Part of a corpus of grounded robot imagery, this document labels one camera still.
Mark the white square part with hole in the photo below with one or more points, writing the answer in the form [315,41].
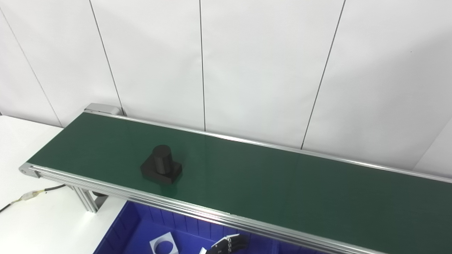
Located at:
[157,243]

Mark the grey conveyor end housing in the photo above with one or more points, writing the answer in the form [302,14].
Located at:
[102,108]

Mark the black cylinder-on-base part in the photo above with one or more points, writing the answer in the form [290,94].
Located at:
[162,164]

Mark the blue plastic bin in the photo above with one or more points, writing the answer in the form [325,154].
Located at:
[141,229]

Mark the aluminium conveyor leg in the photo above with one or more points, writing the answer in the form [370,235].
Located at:
[86,199]

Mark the green conveyor belt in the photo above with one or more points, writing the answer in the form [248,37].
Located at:
[265,176]
[141,195]

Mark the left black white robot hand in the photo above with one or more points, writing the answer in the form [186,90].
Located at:
[231,243]

